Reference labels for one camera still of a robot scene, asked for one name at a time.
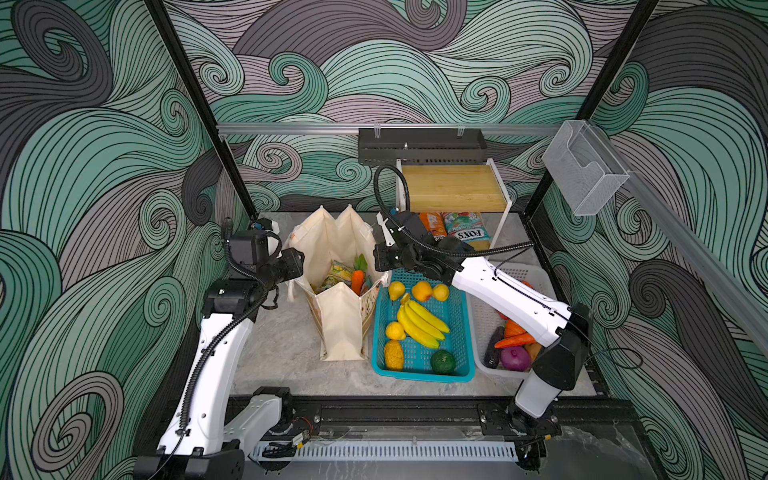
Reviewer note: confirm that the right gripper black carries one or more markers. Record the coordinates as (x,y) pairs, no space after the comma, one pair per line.
(382,250)

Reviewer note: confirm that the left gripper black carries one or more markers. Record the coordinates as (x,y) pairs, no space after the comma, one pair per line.
(294,266)

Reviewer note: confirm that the yellow green Fox's candy bag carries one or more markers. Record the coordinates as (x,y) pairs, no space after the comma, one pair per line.
(338,273)

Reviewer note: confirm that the orange carrot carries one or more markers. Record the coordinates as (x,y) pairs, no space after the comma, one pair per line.
(359,274)
(517,340)

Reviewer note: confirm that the yellow banana bunch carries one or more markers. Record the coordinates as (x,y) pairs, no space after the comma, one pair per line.
(420,324)

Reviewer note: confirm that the cream canvas grocery bag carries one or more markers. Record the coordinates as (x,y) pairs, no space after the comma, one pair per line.
(342,316)

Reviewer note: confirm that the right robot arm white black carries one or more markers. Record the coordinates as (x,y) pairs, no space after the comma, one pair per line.
(534,396)

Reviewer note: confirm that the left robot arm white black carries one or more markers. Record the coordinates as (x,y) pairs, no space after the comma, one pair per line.
(198,442)

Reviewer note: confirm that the orange snack bag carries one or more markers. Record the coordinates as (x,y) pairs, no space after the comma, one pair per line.
(433,222)

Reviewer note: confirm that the teal Fox's candy bag lower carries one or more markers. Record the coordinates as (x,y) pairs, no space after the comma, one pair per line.
(467,227)

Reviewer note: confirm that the yellow orange fruit top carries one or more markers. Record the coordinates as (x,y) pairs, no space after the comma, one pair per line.
(422,291)

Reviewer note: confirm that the yellow lemon right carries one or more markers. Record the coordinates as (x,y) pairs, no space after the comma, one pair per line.
(441,292)

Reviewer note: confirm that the white wooden two-tier shelf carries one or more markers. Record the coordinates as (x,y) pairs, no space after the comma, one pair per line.
(444,187)

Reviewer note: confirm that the teal plastic basket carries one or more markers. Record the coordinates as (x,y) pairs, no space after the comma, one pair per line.
(454,312)

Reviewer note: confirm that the yellow lemon on bananas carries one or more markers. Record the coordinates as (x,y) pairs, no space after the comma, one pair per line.
(395,331)

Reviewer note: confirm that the white plastic basket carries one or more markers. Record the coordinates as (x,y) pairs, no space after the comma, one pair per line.
(562,330)

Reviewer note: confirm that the yellow textured pineapple fruit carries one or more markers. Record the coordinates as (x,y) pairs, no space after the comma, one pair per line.
(394,355)

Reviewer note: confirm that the green avocado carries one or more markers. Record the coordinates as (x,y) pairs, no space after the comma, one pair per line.
(442,362)

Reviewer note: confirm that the orange small pumpkin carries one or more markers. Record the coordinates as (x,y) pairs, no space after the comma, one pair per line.
(512,329)

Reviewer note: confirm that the purple red onion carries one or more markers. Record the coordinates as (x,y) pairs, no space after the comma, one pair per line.
(515,358)

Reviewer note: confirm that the brown potato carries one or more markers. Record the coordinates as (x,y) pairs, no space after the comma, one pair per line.
(533,350)

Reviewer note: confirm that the black wall-mounted tray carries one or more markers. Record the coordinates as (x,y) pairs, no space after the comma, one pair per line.
(421,147)

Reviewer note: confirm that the aluminium wall rail back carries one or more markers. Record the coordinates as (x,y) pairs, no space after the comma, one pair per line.
(305,128)

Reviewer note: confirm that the aluminium wall rail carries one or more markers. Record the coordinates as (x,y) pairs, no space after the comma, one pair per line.
(305,128)
(718,227)

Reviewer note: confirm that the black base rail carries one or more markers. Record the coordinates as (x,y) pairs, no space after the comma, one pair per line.
(331,416)

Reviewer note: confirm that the white slotted cable duct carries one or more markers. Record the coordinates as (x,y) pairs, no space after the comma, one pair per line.
(405,450)

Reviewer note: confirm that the clear acrylic wall holder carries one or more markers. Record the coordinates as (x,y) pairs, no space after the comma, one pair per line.
(585,166)

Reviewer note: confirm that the aluminium wall rail right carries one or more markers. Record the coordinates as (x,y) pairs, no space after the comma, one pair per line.
(718,227)

